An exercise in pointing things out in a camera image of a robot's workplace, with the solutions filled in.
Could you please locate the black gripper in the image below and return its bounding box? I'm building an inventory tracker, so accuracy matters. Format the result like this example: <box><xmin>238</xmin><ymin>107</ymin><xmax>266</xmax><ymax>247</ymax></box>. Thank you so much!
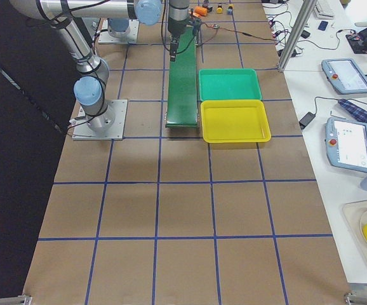
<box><xmin>168</xmin><ymin>17</ymin><xmax>201</xmax><ymax>61</ymax></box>

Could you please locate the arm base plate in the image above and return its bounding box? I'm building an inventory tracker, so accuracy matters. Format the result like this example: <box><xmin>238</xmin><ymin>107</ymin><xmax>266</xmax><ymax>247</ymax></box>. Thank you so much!
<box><xmin>70</xmin><ymin>100</ymin><xmax>128</xmax><ymax>140</ymax></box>
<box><xmin>98</xmin><ymin>20</ymin><xmax>139</xmax><ymax>44</ymax></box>

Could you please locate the red black power wire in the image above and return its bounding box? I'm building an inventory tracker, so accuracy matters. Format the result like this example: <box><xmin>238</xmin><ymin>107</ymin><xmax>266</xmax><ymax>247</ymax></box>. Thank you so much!
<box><xmin>199</xmin><ymin>22</ymin><xmax>279</xmax><ymax>42</ymax></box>

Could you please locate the green conveyor belt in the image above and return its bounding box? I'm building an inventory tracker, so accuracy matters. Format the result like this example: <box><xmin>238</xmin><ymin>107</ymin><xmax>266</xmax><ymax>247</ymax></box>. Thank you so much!
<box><xmin>165</xmin><ymin>27</ymin><xmax>198</xmax><ymax>128</ymax></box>

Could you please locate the orange cylinder with white text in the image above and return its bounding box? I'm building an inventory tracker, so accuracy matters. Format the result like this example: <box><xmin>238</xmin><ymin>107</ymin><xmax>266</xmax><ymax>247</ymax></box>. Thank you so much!
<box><xmin>194</xmin><ymin>6</ymin><xmax>208</xmax><ymax>17</ymax></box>

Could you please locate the aluminium frame post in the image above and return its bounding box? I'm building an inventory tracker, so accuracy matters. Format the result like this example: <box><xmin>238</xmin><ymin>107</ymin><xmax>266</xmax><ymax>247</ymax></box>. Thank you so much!
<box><xmin>277</xmin><ymin>0</ymin><xmax>316</xmax><ymax>72</ymax></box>

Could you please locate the yellow push button upper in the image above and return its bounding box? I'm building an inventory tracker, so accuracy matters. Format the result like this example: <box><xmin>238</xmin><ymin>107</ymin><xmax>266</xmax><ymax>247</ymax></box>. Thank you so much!
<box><xmin>216</xmin><ymin>4</ymin><xmax>223</xmax><ymax>14</ymax></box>

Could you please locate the far teach pendant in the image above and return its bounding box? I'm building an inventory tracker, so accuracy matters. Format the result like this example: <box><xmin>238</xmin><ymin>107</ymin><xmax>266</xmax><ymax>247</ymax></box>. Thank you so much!
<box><xmin>321</xmin><ymin>58</ymin><xmax>367</xmax><ymax>95</ymax></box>

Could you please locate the yellow push button lower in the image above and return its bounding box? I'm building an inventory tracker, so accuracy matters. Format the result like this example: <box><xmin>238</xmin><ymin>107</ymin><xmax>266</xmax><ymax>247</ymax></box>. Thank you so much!
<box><xmin>226</xmin><ymin>6</ymin><xmax>234</xmax><ymax>15</ymax></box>

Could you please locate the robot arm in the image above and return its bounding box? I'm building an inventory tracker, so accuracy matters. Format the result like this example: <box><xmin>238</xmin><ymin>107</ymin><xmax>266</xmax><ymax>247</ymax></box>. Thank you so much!
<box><xmin>10</xmin><ymin>1</ymin><xmax>161</xmax><ymax>136</ymax></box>
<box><xmin>107</xmin><ymin>1</ymin><xmax>202</xmax><ymax>62</ymax></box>

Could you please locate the green plastic tray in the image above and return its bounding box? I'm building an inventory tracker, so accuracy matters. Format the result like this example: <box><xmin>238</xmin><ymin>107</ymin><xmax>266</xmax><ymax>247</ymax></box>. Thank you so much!
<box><xmin>198</xmin><ymin>69</ymin><xmax>262</xmax><ymax>101</ymax></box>

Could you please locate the yellow push button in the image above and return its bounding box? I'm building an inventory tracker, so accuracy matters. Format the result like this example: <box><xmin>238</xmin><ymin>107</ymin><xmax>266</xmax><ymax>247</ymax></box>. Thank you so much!
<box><xmin>216</xmin><ymin>4</ymin><xmax>223</xmax><ymax>14</ymax></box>
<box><xmin>226</xmin><ymin>6</ymin><xmax>234</xmax><ymax>15</ymax></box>

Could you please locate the teach pendant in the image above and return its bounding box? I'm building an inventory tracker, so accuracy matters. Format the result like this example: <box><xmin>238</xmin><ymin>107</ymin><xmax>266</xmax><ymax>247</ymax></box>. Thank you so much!
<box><xmin>321</xmin><ymin>58</ymin><xmax>367</xmax><ymax>95</ymax></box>
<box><xmin>325</xmin><ymin>117</ymin><xmax>367</xmax><ymax>173</ymax></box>

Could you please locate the black power adapter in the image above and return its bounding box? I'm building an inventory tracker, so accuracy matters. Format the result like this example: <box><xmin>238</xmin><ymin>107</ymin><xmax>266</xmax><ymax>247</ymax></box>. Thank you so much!
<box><xmin>299</xmin><ymin>112</ymin><xmax>316</xmax><ymax>130</ymax></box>

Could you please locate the near teach pendant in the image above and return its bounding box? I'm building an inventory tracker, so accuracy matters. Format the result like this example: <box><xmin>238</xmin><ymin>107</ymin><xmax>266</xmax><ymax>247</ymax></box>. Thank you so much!
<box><xmin>325</xmin><ymin>117</ymin><xmax>367</xmax><ymax>173</ymax></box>

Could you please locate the plaid cloth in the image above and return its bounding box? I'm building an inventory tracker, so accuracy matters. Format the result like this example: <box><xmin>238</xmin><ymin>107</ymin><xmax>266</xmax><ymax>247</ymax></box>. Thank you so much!
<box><xmin>338</xmin><ymin>99</ymin><xmax>367</xmax><ymax>123</ymax></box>

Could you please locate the yellow plastic tray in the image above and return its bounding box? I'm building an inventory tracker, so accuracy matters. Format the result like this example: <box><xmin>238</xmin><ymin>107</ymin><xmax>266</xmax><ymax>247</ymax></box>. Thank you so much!
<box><xmin>201</xmin><ymin>100</ymin><xmax>271</xmax><ymax>144</ymax></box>

